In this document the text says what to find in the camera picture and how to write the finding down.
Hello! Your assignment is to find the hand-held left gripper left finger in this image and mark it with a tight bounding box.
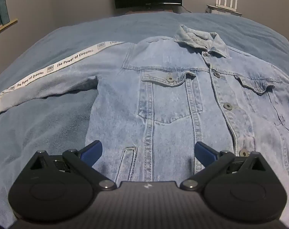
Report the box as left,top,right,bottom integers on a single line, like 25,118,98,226
28,140,117,191

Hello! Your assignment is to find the wooden window ledge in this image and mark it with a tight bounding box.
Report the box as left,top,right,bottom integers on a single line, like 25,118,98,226
0,19,18,38

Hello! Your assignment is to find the white wifi router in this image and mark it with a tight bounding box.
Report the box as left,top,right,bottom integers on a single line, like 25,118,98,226
206,0,242,17

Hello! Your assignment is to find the blue fleece blanket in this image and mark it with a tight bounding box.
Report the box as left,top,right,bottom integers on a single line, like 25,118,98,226
0,11,289,229

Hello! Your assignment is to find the light blue denim jacket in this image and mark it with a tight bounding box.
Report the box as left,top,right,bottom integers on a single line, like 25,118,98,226
0,24,289,227

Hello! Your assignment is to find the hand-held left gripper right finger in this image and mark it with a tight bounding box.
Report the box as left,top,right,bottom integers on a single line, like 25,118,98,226
180,141,267,191

